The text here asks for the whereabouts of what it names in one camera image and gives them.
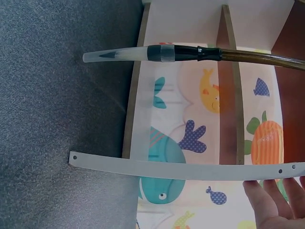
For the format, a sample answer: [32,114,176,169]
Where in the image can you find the person's right hand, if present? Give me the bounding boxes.
[242,177,305,229]

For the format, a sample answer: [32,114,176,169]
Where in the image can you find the white wooden hook rack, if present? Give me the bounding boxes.
[68,0,305,179]

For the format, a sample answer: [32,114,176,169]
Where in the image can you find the brown calligraphy brush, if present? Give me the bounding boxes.
[82,44,305,72]

